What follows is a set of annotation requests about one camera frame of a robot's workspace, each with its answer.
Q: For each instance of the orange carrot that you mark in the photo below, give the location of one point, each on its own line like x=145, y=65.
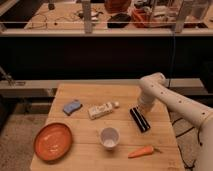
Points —
x=145, y=150

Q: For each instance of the black bowl on bench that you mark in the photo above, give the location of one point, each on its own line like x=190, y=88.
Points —
x=119, y=20

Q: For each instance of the orange plate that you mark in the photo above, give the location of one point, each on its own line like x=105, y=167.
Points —
x=53, y=141

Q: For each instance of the orange bin on bench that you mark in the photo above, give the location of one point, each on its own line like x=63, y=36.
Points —
x=142, y=20

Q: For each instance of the blue sponge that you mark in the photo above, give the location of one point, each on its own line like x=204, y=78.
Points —
x=72, y=106

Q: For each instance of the white glue bottle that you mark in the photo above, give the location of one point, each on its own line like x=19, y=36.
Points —
x=102, y=110

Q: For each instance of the metal frame post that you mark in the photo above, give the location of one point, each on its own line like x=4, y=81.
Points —
x=86, y=6

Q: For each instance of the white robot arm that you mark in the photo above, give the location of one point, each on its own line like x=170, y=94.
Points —
x=199, y=115

